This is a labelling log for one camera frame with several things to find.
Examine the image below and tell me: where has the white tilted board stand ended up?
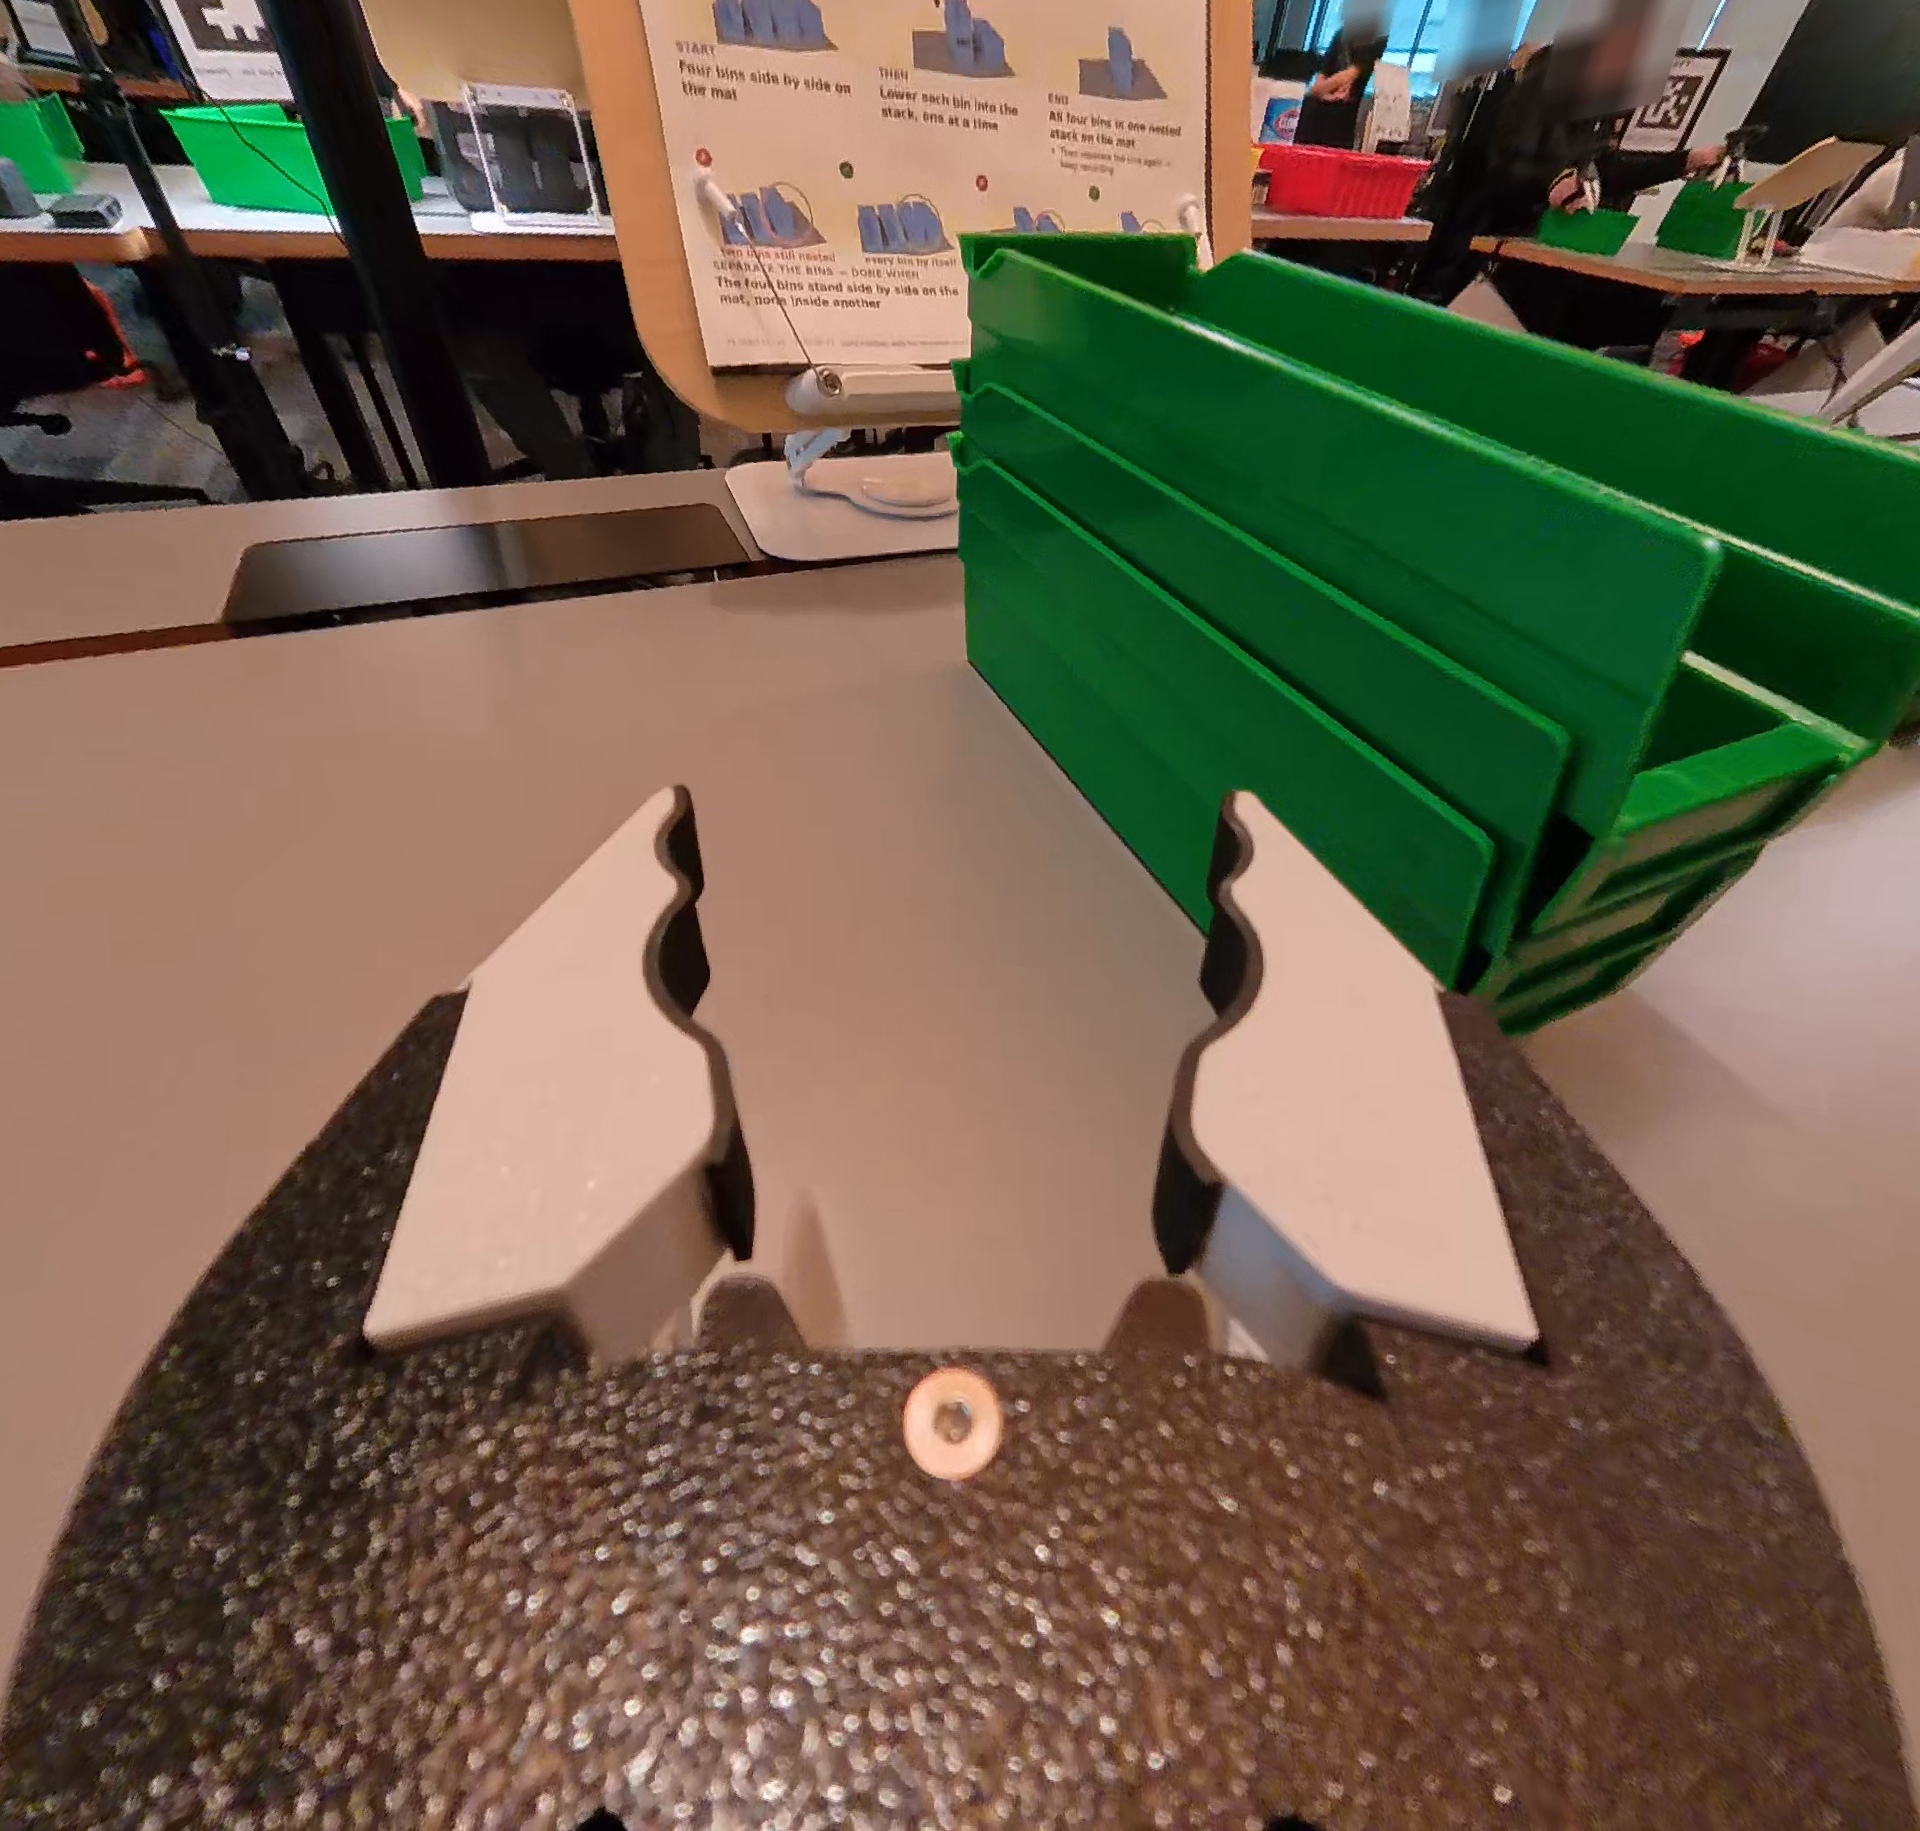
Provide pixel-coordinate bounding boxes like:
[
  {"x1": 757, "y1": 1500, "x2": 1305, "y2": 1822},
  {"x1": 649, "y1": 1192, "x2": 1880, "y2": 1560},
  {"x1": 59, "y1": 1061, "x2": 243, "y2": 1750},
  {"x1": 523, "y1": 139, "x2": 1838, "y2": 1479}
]
[{"x1": 1732, "y1": 135, "x2": 1884, "y2": 273}]

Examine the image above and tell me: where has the red plastic bin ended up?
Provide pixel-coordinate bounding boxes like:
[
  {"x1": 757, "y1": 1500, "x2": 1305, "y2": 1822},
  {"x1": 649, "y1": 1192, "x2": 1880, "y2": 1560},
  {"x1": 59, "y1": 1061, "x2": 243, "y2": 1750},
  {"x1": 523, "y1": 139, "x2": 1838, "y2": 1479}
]
[{"x1": 1258, "y1": 145, "x2": 1433, "y2": 218}]

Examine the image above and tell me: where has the grey desk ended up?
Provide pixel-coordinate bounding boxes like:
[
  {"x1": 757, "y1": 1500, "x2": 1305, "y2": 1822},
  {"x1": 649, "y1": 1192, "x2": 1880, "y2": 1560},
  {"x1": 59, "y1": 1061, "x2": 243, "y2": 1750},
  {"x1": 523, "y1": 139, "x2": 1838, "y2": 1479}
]
[{"x1": 0, "y1": 466, "x2": 1920, "y2": 1638}]

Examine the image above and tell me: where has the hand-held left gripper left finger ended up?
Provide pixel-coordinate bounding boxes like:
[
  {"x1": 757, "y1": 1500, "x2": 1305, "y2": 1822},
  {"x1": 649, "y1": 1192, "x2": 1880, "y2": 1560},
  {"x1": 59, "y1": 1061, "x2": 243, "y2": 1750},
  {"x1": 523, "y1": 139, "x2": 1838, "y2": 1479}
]
[{"x1": 360, "y1": 785, "x2": 759, "y2": 1368}]

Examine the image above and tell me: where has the wooden board stand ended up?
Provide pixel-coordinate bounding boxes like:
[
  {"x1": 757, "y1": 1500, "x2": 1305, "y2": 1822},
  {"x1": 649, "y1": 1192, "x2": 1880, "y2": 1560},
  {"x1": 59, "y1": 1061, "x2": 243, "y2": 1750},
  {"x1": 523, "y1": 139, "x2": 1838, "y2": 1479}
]
[{"x1": 547, "y1": 0, "x2": 1254, "y2": 437}]

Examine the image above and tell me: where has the clear display stand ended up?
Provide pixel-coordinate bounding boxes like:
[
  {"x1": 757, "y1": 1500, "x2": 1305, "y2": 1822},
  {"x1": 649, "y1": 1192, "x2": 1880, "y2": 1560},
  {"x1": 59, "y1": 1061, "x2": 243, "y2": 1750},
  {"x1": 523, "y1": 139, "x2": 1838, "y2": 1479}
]
[{"x1": 424, "y1": 85, "x2": 605, "y2": 224}]

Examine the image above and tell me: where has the wooden table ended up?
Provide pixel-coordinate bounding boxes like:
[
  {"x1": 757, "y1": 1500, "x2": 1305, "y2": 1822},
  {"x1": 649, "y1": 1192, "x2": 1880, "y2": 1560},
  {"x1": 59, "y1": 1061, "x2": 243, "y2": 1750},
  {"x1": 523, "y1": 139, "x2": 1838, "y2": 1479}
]
[
  {"x1": 1469, "y1": 234, "x2": 1920, "y2": 306},
  {"x1": 0, "y1": 163, "x2": 619, "y2": 266}
]

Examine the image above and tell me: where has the black metal post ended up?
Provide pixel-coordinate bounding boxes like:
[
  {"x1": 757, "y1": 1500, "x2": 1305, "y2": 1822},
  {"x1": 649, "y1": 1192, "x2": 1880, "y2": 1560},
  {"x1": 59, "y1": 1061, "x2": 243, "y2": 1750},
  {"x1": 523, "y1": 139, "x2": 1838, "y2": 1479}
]
[{"x1": 262, "y1": 0, "x2": 470, "y2": 492}]

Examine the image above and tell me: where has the white stand base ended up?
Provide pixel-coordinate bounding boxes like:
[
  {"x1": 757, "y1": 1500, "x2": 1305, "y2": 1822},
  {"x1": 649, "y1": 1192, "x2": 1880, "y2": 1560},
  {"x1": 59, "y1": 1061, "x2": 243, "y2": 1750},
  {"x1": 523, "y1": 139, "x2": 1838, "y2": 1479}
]
[{"x1": 725, "y1": 421, "x2": 963, "y2": 566}]

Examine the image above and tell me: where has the tan board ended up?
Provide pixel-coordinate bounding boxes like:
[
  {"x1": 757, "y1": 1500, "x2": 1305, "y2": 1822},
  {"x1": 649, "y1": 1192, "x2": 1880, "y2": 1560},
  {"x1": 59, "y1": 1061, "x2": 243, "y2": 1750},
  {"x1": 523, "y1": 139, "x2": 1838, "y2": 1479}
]
[{"x1": 327, "y1": 0, "x2": 589, "y2": 105}]

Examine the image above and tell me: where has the dark monitor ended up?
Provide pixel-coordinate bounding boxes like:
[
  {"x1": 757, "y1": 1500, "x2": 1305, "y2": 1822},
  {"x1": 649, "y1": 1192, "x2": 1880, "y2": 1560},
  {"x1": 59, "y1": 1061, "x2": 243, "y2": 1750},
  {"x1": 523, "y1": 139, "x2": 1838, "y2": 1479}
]
[{"x1": 1747, "y1": 0, "x2": 1920, "y2": 167}]

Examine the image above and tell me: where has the printed instruction sheet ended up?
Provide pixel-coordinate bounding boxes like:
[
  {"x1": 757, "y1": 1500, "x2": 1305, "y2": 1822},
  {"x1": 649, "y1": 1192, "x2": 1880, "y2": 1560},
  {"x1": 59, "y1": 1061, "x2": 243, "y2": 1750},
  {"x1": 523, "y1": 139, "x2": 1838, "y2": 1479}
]
[{"x1": 621, "y1": 0, "x2": 1214, "y2": 371}]

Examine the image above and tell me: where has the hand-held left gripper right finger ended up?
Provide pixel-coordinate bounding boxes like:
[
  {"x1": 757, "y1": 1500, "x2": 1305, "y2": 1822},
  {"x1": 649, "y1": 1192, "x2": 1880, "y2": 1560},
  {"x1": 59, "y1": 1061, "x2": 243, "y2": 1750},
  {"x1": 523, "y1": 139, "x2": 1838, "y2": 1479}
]
[{"x1": 1152, "y1": 789, "x2": 1547, "y2": 1370}]

